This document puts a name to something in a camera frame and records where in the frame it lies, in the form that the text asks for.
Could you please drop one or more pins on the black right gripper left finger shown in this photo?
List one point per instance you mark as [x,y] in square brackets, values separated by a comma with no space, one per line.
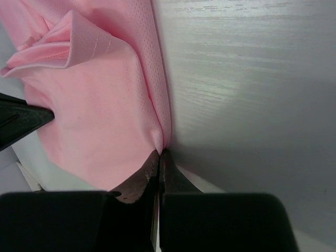
[118,220]

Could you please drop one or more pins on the pink t shirt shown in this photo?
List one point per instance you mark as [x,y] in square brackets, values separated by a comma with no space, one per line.
[97,65]

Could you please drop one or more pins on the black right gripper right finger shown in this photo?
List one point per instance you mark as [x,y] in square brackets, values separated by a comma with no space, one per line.
[191,220]

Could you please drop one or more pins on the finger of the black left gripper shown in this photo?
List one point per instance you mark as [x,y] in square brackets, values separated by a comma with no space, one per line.
[18,119]

